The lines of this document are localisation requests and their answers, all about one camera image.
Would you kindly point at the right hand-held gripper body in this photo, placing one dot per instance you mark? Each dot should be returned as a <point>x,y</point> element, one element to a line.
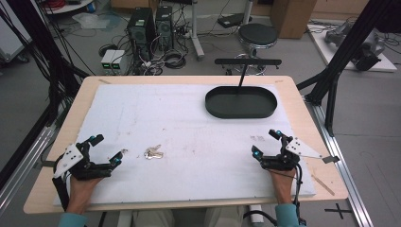
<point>283,160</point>

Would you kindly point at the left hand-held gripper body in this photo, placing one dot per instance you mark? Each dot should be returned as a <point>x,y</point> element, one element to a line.
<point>82,167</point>

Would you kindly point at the bunch of silver keys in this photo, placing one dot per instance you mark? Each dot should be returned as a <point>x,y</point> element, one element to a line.
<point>153,153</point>

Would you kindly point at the black oval tray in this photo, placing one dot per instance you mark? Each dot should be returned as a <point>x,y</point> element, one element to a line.
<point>241,102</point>

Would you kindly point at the person's right hand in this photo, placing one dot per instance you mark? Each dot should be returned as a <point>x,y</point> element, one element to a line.
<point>282,186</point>

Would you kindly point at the person's left hand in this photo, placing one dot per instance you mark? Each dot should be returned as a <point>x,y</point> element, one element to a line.
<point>80,192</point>

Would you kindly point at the small silver metal piece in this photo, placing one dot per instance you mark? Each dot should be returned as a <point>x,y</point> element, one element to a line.
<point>124,151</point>

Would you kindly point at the strip of beige tape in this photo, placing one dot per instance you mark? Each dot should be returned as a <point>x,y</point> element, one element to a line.
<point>323,184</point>

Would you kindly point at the white cylinder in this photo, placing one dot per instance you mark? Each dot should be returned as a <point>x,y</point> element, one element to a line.
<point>257,213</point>

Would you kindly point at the white foam board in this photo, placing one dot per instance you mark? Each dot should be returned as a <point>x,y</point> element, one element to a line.
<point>176,132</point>

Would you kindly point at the black T-shaped stand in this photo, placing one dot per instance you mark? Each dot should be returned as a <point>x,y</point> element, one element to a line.
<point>247,62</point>

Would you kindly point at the white power supply unit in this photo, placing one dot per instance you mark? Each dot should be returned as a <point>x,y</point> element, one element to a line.
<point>108,60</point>
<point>118,60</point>

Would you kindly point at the person's legs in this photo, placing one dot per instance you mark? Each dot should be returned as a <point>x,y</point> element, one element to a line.
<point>189,218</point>

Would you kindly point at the black round stool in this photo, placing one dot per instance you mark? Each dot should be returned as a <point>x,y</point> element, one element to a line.
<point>257,35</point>

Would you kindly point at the large black computer tower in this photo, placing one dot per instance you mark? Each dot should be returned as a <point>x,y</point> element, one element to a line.
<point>141,31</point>

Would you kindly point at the cardboard box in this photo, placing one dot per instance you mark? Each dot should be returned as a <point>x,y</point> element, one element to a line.
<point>292,17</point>

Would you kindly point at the clear plastic bag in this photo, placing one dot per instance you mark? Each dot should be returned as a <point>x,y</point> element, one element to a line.
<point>91,20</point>

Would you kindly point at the flat black device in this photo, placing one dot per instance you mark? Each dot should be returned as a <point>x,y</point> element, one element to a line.
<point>232,20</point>

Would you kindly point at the grey robot device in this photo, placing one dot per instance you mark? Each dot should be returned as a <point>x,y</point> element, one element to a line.
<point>359,44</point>

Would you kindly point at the white desk leg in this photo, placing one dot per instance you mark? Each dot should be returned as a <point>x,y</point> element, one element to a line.
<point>196,31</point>

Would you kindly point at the small black computer tower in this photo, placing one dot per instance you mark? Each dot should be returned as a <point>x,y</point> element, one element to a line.
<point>164,26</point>

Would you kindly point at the round white table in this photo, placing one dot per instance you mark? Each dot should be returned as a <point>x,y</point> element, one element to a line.
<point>67,6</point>

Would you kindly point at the aluminium rail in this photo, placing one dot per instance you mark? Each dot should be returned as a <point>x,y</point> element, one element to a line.
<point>343,164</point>
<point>23,167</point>

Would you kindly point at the black metal frame strut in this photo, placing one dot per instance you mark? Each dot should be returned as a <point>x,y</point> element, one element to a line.
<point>34,41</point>
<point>346,53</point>

